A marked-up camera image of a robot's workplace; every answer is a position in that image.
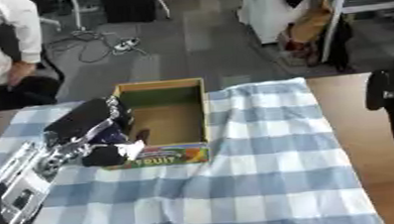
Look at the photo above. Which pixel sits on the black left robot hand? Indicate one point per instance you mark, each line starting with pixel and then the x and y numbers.
pixel 82 117

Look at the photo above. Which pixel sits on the dark purple toy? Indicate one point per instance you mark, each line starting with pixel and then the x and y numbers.
pixel 112 134

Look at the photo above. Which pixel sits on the tan cardboard box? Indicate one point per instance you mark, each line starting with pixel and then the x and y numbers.
pixel 169 122

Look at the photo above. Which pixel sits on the person's hand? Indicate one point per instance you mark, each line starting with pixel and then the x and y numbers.
pixel 20 72

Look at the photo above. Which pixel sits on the white power strip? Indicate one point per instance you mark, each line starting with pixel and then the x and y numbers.
pixel 126 44

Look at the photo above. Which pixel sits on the black bag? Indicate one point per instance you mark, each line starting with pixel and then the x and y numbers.
pixel 340 47

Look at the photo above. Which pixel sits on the white stand leg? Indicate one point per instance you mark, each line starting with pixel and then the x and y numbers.
pixel 162 2
pixel 76 9

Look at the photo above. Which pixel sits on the black case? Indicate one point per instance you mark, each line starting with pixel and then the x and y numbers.
pixel 129 4

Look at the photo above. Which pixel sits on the white metal rack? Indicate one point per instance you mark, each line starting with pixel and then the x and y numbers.
pixel 338 11

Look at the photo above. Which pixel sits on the brown paper bag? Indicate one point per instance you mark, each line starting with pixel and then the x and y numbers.
pixel 311 23

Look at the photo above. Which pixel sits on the white bag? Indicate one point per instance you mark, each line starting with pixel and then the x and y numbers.
pixel 266 13

